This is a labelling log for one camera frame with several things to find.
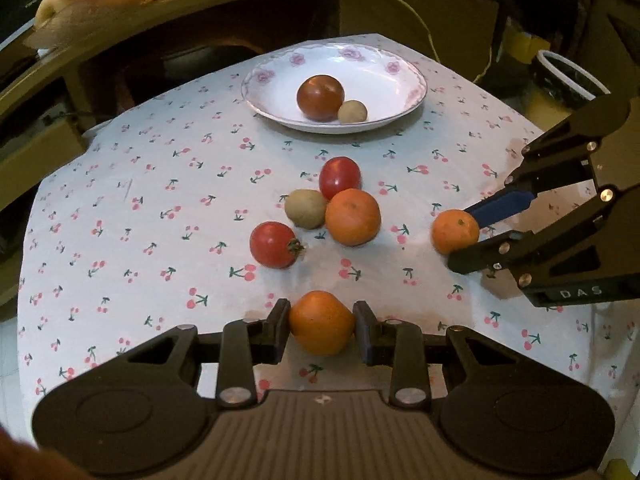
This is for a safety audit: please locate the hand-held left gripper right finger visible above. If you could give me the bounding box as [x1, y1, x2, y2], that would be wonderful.
[352, 300, 521, 408]

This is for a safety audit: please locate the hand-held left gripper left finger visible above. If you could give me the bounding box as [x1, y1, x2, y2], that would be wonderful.
[120, 299, 292, 408]

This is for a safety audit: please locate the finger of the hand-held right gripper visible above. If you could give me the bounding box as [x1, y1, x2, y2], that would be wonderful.
[464, 95, 632, 228]
[447, 185, 640, 288]

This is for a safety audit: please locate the orange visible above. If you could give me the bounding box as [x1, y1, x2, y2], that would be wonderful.
[325, 188, 382, 247]
[431, 209, 481, 256]
[288, 290, 356, 357]

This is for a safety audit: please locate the red tomato with stem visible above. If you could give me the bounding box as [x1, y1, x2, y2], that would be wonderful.
[249, 221, 306, 269]

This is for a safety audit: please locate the brown kiwi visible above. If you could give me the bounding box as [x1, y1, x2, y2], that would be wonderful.
[337, 99, 369, 125]
[284, 189, 329, 230]

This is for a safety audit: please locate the white floral plate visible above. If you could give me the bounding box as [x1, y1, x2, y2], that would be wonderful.
[241, 43, 428, 134]

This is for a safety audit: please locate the yellow trash bin black bag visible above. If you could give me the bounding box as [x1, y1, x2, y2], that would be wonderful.
[520, 49, 612, 133]

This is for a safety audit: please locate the cherry print tablecloth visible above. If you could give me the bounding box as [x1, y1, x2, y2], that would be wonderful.
[17, 34, 640, 461]

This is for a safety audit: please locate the dark red tomato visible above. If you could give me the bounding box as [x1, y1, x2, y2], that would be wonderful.
[296, 74, 346, 122]

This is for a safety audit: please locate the pale apple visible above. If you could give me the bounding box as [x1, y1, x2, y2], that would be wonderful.
[35, 0, 91, 28]

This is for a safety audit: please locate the black television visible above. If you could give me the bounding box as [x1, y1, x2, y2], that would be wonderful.
[0, 0, 56, 48]

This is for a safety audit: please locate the yellow cable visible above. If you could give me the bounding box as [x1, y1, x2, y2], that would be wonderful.
[377, 0, 493, 83]

